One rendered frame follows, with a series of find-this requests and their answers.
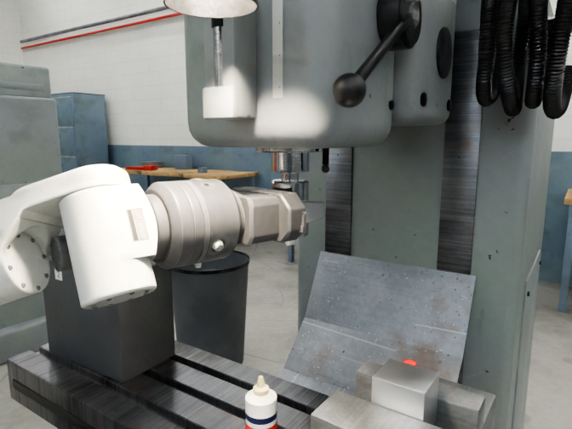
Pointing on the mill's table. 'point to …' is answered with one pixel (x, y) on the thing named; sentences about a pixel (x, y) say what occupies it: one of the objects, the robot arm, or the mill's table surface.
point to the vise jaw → (360, 415)
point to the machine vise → (478, 405)
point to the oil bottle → (260, 407)
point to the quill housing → (300, 78)
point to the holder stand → (111, 327)
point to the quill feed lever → (402, 14)
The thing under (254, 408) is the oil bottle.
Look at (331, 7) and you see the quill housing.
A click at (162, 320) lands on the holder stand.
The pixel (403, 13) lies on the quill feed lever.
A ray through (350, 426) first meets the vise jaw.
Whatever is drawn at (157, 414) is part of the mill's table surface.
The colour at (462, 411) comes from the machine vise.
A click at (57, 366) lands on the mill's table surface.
